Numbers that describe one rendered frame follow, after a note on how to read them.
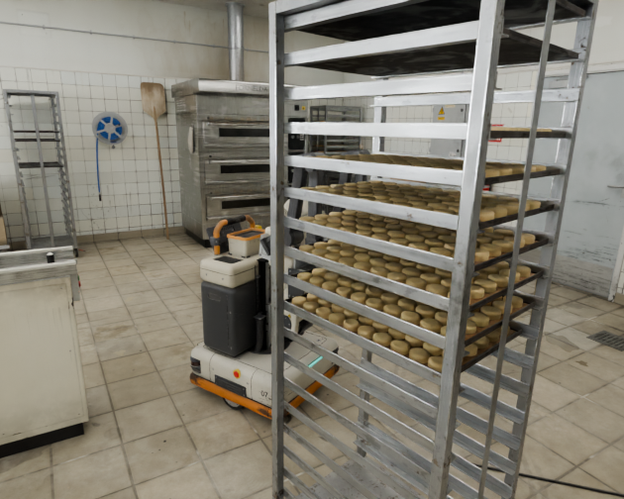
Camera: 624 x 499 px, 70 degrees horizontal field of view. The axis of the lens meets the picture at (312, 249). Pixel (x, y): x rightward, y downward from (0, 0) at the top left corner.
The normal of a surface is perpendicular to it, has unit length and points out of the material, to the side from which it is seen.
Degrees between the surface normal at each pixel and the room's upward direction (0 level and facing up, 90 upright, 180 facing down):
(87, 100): 90
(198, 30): 90
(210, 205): 91
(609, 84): 90
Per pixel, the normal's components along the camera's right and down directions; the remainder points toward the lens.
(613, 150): -0.86, 0.12
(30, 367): 0.50, 0.24
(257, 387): -0.55, 0.21
